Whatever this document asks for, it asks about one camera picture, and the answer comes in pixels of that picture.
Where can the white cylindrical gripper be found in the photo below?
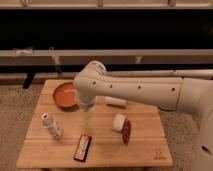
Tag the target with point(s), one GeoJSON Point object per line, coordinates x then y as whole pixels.
{"type": "Point", "coordinates": [86, 103]}

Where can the clear plastic bottle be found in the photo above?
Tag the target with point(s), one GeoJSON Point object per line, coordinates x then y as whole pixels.
{"type": "Point", "coordinates": [51, 125]}

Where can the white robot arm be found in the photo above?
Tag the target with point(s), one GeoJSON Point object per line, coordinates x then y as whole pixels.
{"type": "Point", "coordinates": [187, 95]}

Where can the black orange candy bar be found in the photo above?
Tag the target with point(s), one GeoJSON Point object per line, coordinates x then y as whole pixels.
{"type": "Point", "coordinates": [82, 148]}

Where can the white cylinder roll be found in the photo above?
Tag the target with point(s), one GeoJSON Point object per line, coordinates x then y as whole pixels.
{"type": "Point", "coordinates": [115, 102]}

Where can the white rectangular block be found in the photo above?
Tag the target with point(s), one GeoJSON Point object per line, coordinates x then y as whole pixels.
{"type": "Point", "coordinates": [118, 123]}

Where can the orange bowl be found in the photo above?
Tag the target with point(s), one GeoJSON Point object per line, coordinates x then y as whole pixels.
{"type": "Point", "coordinates": [64, 96]}

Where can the dark red snack packet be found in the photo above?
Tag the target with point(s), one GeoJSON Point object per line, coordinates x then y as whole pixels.
{"type": "Point", "coordinates": [126, 131]}

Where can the wooden table board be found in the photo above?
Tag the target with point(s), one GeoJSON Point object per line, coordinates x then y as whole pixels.
{"type": "Point", "coordinates": [147, 145]}

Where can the long white rail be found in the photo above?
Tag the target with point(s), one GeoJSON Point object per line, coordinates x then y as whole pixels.
{"type": "Point", "coordinates": [152, 52]}

